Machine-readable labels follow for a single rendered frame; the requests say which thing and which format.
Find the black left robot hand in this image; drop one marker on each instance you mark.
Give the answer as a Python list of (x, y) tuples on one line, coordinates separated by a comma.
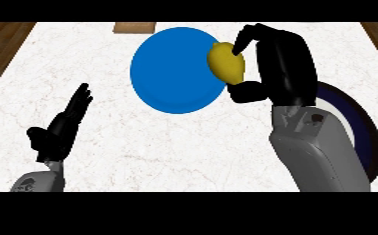
[(58, 133)]

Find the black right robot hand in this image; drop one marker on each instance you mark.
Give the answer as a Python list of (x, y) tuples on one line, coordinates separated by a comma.
[(284, 69)]

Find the blue plate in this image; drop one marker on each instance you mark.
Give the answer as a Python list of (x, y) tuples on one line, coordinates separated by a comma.
[(173, 70)]

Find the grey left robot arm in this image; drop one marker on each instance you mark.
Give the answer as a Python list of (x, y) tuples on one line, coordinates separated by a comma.
[(40, 179)]

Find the yellow lemon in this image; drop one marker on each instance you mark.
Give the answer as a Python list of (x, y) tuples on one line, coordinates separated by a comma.
[(225, 63)]

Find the brown wooden block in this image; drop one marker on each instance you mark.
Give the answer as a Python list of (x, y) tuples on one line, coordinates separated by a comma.
[(135, 27)]

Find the white plate with navy rim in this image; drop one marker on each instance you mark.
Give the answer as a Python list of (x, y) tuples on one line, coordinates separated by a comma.
[(355, 122)]

